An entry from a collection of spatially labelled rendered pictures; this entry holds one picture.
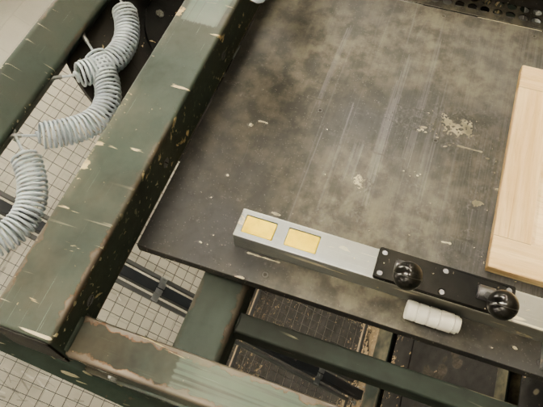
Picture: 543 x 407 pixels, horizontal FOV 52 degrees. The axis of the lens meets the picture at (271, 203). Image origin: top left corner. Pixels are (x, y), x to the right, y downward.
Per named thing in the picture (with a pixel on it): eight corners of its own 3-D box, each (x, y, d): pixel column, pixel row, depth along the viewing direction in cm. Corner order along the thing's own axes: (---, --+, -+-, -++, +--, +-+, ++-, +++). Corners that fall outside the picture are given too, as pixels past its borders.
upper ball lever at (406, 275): (411, 283, 82) (419, 296, 69) (386, 276, 83) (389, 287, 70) (418, 259, 82) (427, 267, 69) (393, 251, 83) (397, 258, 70)
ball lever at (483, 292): (494, 309, 80) (518, 327, 67) (467, 301, 81) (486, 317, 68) (501, 284, 80) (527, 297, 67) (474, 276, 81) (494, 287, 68)
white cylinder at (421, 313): (401, 320, 83) (454, 337, 81) (405, 314, 80) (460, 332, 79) (406, 303, 84) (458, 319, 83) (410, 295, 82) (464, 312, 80)
